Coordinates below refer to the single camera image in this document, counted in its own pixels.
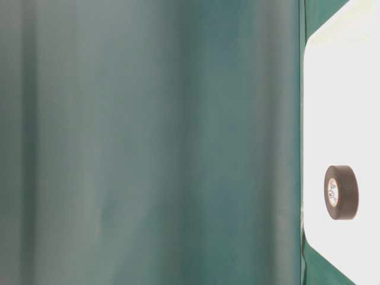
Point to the white plastic tray case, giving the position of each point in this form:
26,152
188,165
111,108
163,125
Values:
341,127

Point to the black tape roll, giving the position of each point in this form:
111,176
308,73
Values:
341,192

